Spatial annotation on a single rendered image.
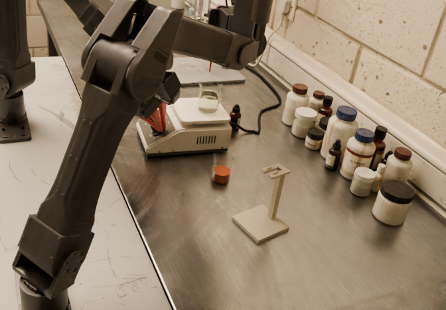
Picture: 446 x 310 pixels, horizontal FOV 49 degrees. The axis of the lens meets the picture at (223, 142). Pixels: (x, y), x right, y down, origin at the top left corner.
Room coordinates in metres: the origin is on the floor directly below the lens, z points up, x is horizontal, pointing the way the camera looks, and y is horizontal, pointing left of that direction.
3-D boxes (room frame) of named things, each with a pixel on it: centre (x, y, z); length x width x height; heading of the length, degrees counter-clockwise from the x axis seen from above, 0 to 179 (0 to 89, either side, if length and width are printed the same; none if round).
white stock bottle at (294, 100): (1.22, -0.18, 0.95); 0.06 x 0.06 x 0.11
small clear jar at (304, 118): (1.16, -0.20, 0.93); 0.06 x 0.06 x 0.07
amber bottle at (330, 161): (1.01, -0.26, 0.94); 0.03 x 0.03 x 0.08
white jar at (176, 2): (2.18, 0.29, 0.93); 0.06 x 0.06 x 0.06
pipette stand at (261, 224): (0.76, -0.09, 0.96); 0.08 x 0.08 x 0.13; 41
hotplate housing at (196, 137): (1.03, 0.09, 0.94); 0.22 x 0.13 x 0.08; 113
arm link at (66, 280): (0.49, 0.22, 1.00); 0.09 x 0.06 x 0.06; 59
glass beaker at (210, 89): (1.04, 0.05, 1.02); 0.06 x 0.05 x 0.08; 104
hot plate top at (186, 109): (1.04, 0.07, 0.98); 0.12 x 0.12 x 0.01; 23
